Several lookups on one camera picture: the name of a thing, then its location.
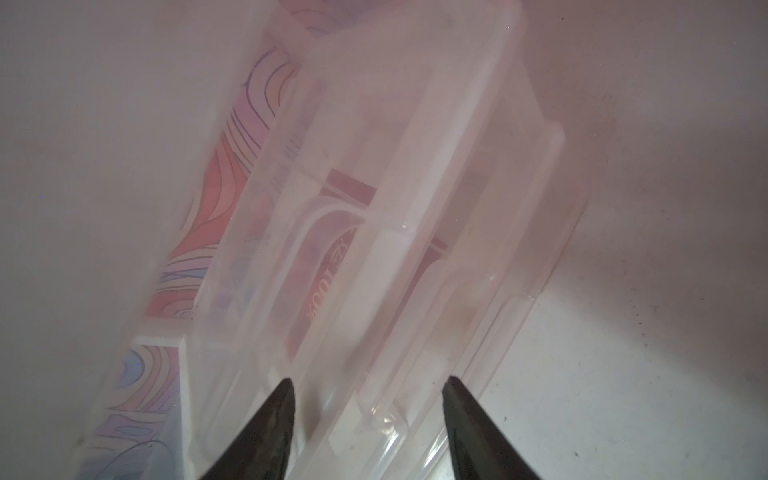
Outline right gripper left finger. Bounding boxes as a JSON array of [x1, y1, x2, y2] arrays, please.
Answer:
[[201, 378, 296, 480]]

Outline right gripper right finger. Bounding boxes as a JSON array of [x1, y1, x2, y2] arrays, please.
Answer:
[[442, 376, 540, 480]]

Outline clear plastic drawer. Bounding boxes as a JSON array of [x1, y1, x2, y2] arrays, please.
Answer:
[[186, 1, 585, 479]]

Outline white plastic drawer organizer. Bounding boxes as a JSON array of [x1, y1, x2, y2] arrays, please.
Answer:
[[1, 1, 287, 479]]

